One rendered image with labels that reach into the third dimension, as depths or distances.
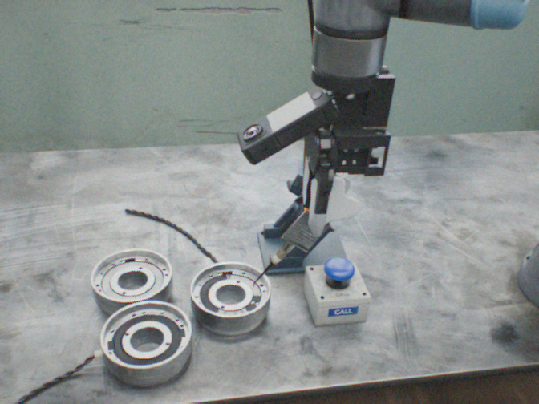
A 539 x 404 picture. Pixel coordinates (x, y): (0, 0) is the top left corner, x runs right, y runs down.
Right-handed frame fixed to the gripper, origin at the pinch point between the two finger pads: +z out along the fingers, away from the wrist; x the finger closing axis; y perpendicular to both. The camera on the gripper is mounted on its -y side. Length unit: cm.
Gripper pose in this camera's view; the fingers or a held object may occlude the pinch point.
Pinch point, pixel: (310, 221)
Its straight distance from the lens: 72.3
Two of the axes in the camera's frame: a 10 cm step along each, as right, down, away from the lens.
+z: -0.4, 8.3, 5.6
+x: -1.3, -5.6, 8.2
